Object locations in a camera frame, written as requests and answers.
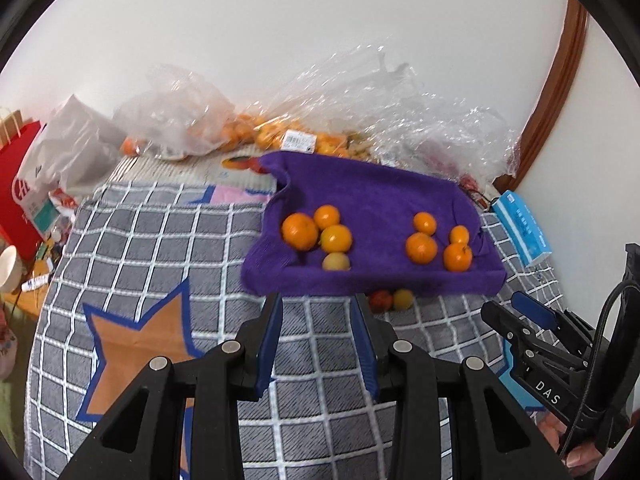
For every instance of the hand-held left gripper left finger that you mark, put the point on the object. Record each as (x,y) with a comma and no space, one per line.
(267,355)

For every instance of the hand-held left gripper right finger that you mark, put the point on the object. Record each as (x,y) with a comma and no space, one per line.
(367,360)

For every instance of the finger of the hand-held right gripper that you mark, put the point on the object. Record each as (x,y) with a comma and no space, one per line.
(535,310)
(510,330)

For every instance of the orange mandarin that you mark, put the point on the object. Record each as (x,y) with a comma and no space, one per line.
(457,256)
(327,216)
(300,231)
(421,248)
(425,222)

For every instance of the small yellow-green fruit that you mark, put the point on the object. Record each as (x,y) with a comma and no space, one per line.
(336,261)
(402,299)

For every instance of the oval yellow-orange citrus fruit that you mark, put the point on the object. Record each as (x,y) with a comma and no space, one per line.
(459,235)

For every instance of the smooth yellow-orange citrus fruit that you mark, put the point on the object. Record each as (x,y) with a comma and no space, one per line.
(336,238)

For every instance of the purple towel-covered tray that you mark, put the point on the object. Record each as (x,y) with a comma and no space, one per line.
(380,200)

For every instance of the person's right hand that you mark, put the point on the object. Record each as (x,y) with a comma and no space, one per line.
(580,462)

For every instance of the small red fruit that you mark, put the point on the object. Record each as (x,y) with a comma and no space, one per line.
(380,300)

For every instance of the blue tissue box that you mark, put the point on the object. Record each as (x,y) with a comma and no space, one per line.
(522,227)

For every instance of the pink paper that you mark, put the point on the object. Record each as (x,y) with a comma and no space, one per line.
(235,195)

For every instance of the grey checked star blanket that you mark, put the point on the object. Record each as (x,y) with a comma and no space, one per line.
(150,240)

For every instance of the pile of cherry tomatoes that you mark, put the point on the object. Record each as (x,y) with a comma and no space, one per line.
(450,165)

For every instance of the pale ribbed mat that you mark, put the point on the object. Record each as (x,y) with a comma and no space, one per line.
(165,170)

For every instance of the pile of bagged kumquats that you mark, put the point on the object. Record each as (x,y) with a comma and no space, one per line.
(325,142)

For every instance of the pile of bagged mandarins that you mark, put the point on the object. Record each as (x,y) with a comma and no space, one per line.
(235,130)

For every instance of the white tube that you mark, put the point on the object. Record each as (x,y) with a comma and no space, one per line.
(37,283)

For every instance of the labelled clear plastic bag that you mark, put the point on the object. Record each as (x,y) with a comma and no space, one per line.
(300,110)

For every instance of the green white packet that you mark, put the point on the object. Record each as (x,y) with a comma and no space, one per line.
(45,215)

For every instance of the white plastic bag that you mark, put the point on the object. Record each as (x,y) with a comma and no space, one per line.
(75,145)

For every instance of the red paper bag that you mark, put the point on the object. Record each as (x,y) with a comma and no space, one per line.
(15,170)

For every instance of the brown paper bag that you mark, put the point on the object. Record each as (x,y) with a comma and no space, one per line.
(12,135)

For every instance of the brown wooden door frame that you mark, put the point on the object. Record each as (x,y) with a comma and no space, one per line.
(560,75)

